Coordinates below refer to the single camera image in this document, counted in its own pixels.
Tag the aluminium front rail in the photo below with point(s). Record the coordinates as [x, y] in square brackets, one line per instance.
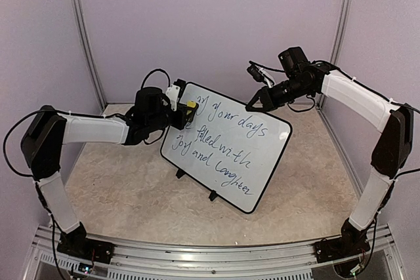
[146, 260]

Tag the black whiteboard stand foot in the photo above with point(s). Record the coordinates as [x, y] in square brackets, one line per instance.
[213, 195]
[180, 173]

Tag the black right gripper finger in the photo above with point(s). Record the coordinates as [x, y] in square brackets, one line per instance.
[261, 94]
[264, 106]

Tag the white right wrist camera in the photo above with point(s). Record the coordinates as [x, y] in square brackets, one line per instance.
[259, 74]

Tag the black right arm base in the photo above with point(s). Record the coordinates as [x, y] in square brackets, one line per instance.
[352, 244]

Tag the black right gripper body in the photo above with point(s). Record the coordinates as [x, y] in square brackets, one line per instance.
[294, 89]

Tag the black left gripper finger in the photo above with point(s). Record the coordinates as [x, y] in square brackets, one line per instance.
[186, 120]
[182, 107]

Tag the aluminium corner post left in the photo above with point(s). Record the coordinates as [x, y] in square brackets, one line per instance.
[88, 54]

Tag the aluminium corner post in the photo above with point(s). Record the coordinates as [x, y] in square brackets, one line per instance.
[88, 54]
[340, 31]

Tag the aluminium corner post right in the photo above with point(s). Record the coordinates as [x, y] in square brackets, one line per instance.
[340, 31]

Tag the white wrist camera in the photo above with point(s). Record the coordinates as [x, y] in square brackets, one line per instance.
[174, 92]
[259, 74]

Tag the white whiteboard with black frame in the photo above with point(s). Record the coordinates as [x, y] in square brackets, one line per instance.
[228, 150]

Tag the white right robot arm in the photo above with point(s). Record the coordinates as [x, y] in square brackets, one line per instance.
[392, 121]

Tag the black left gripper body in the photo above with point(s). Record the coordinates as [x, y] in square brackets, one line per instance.
[157, 122]

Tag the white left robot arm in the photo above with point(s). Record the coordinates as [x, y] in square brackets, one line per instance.
[52, 130]

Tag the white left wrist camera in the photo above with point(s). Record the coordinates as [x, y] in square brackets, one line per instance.
[174, 92]

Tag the yellow black whiteboard eraser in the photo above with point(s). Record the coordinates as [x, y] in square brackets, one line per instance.
[192, 107]

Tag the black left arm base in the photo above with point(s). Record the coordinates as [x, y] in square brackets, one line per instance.
[76, 243]

